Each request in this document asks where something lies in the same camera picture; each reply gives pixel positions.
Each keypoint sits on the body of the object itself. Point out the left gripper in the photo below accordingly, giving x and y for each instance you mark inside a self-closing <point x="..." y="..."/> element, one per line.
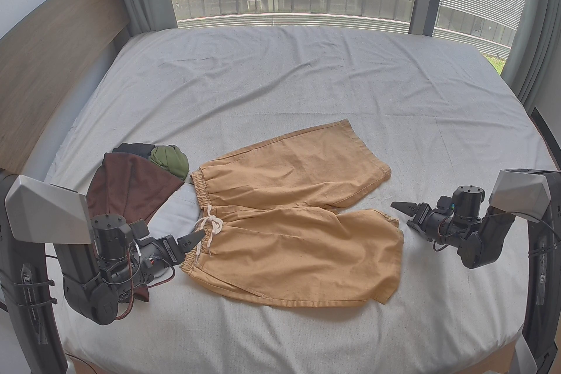
<point x="168" y="251"/>

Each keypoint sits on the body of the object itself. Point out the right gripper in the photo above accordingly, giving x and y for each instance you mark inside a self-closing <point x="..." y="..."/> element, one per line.
<point x="434" y="223"/>

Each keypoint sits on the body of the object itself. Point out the tan shorts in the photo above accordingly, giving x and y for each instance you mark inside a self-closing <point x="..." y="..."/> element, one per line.
<point x="285" y="232"/>

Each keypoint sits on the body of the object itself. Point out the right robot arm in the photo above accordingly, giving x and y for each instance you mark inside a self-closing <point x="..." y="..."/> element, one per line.
<point x="517" y="194"/>

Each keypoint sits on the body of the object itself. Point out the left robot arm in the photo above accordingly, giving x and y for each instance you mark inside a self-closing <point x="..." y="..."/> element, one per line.
<point x="48" y="210"/>

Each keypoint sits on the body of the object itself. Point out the pale grey garment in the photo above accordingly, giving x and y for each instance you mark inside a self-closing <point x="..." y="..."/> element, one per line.
<point x="179" y="210"/>

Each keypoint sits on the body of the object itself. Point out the brown garment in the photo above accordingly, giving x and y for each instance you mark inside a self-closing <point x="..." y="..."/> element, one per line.
<point x="131" y="183"/>

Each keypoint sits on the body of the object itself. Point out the green garment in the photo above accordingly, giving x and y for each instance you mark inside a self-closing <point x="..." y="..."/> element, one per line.
<point x="168" y="159"/>

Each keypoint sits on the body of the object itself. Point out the dark grey garment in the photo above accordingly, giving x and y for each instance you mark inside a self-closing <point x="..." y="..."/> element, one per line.
<point x="133" y="148"/>

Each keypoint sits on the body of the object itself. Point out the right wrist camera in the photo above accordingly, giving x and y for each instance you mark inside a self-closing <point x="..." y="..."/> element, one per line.
<point x="445" y="205"/>

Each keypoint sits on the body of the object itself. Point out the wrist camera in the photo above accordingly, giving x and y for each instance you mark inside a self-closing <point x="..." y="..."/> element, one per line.
<point x="139" y="230"/>
<point x="445" y="205"/>

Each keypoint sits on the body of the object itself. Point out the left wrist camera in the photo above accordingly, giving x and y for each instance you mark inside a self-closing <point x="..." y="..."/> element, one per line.
<point x="139" y="230"/>

